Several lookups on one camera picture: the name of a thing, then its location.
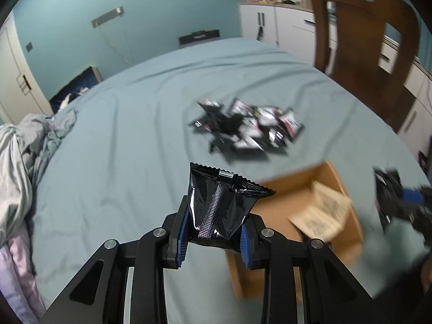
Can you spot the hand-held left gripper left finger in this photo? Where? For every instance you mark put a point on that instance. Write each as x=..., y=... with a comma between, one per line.
x=184, y=233

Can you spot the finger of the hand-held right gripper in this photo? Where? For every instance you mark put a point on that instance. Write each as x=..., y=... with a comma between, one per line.
x=411, y=196

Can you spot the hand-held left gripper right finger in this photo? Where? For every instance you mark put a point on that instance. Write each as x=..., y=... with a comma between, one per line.
x=246, y=246

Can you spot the brown cardboard box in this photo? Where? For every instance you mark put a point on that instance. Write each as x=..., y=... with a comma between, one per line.
x=293, y=192

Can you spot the pile of black snack packets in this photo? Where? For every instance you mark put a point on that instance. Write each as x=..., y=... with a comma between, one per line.
x=233, y=125

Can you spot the printed paper leaflet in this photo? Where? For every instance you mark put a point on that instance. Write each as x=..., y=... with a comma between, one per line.
x=320, y=216

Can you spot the brown wooden chair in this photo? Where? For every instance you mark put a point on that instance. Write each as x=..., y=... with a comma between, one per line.
x=357, y=40

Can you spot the pink cloth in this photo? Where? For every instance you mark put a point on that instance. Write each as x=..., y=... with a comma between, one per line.
x=17, y=270

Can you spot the grey crumpled blanket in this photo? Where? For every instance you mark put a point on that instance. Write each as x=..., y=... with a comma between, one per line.
x=23, y=162

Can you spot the white crumpled cloth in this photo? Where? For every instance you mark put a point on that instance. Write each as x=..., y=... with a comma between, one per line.
x=69, y=98

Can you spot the dark framed picture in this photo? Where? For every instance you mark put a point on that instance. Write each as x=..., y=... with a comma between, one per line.
x=86, y=79

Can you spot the white cabinet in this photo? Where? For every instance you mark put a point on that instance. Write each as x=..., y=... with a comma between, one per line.
x=290, y=23

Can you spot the white door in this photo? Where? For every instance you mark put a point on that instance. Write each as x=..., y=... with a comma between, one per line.
x=13, y=74

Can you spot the black bag by wall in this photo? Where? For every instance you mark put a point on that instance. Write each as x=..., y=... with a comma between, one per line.
x=199, y=37

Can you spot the metal wall bracket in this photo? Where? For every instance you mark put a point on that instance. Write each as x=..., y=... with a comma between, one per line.
x=108, y=16

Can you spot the dark wall switch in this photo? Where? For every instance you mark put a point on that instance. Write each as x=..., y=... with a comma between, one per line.
x=29, y=47

